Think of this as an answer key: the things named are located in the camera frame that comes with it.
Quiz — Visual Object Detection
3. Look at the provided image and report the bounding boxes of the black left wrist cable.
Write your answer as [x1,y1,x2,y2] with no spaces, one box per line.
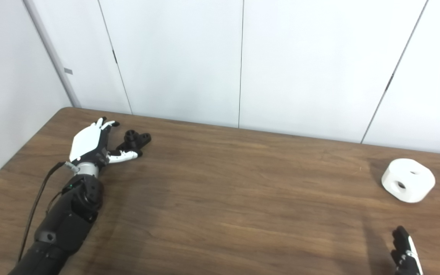
[17,161,76,264]

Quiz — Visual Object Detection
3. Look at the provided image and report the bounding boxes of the black plastic holder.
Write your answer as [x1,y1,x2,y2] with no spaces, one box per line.
[115,130,152,157]

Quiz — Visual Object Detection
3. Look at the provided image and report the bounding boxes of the round white plastic piece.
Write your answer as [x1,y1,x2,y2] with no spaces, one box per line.
[381,159,436,204]

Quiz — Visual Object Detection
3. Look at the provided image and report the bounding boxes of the grey wall corner pole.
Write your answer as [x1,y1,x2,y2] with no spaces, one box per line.
[22,0,82,108]

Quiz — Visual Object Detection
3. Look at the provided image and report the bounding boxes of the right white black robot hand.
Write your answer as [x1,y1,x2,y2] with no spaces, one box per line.
[391,226,424,275]

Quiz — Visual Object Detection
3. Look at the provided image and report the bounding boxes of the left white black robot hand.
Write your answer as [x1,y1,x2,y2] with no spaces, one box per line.
[69,117,143,168]

